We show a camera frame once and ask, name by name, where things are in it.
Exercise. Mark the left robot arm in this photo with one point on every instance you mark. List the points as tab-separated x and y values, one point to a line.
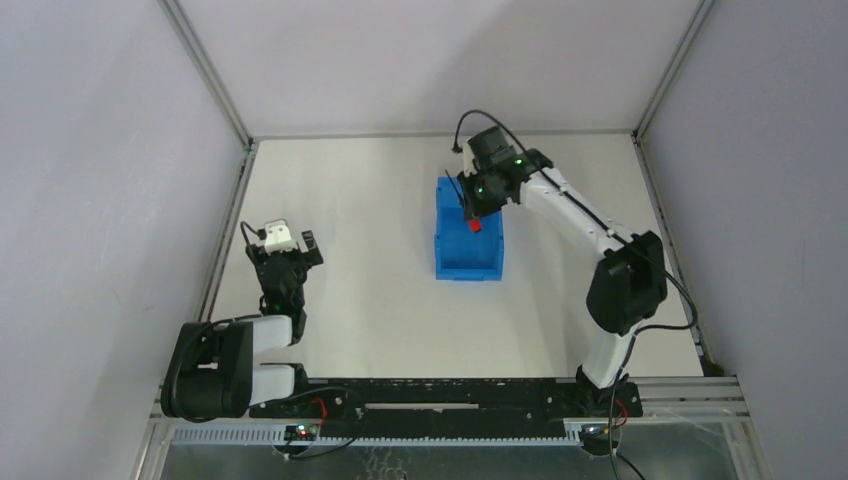
213	372

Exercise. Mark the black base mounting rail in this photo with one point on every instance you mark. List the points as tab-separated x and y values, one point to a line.
452	409

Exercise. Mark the blue plastic bin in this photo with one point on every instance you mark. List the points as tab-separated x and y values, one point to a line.
460	254

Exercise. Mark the aluminium frame profile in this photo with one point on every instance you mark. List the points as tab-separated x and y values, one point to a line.
693	400

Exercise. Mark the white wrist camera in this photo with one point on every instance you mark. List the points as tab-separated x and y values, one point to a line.
468	159
278	237

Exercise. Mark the small electronics board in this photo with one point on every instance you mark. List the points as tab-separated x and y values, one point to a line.
301	432

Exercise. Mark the red handled screwdriver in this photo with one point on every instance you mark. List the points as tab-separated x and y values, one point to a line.
469	217

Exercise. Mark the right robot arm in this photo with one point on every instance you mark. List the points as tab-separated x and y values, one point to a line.
628	273

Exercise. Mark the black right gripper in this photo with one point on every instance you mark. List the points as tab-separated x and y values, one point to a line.
477	205

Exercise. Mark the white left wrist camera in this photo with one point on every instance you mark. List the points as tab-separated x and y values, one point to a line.
278	237

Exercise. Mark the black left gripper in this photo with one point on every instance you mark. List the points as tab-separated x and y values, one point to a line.
287	258

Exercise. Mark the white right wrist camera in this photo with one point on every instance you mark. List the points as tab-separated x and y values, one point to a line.
468	159

